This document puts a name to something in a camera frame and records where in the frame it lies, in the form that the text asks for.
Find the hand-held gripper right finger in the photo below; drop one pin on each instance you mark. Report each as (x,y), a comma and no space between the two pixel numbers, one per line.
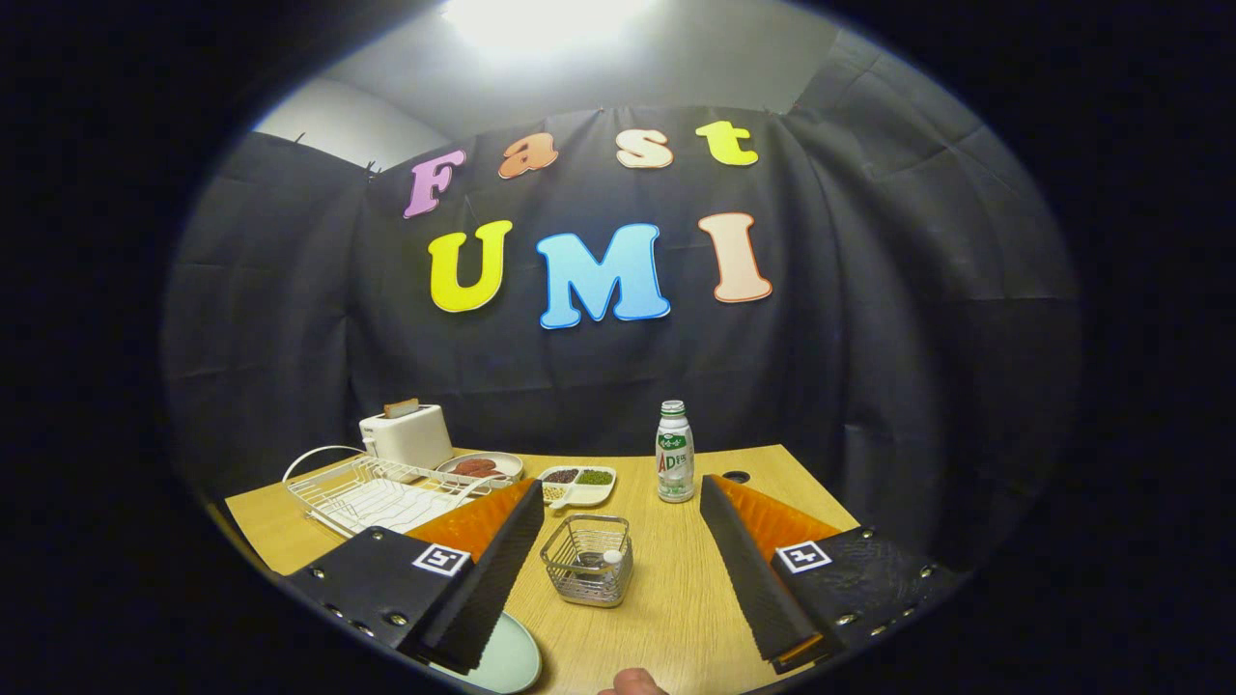
(748,579)

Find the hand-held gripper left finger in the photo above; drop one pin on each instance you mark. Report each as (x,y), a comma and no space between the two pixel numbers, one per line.
(492,584)

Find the light green plate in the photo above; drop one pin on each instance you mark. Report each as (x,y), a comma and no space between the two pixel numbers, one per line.
(507,661)

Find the beige plate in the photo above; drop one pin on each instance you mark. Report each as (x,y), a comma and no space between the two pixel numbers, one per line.
(509,464)

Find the pile of yellow beans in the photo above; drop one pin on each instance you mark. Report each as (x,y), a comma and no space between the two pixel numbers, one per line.
(553,492)

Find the brown meat piece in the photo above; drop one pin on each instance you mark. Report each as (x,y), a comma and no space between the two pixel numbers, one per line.
(473,465)
(486,474)

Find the white drip tray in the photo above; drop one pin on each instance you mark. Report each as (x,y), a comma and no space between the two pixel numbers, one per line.
(396,502)

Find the pile of dark beans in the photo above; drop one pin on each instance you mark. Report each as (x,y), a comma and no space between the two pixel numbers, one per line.
(560,476)

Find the white divided snack tray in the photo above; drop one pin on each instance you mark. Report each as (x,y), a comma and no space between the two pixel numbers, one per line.
(589,496)

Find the white green drink bottle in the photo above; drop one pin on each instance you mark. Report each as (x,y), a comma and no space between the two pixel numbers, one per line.
(676,463)

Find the pile of green beans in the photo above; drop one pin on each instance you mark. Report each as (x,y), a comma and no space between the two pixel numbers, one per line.
(595,477)

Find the white toaster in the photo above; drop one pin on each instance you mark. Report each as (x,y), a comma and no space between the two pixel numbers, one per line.
(410,439)

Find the brown toast slice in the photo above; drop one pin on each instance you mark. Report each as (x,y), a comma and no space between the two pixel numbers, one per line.
(401,407)

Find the black backdrop cloth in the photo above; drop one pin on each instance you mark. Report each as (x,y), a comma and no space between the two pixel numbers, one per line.
(869,338)

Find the ceiling light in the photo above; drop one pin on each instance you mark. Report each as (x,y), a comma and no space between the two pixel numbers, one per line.
(541,14)

